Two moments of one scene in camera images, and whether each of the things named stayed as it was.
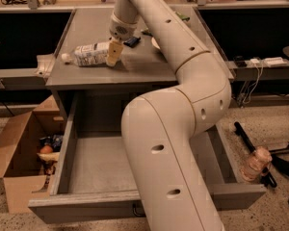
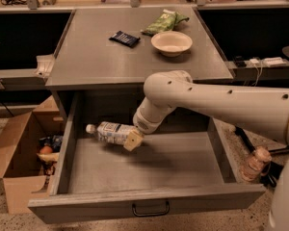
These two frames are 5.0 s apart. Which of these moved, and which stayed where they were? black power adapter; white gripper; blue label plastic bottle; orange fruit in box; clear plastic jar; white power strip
Moved: blue label plastic bottle; white gripper
Stayed: clear plastic jar; white power strip; orange fruit in box; black power adapter
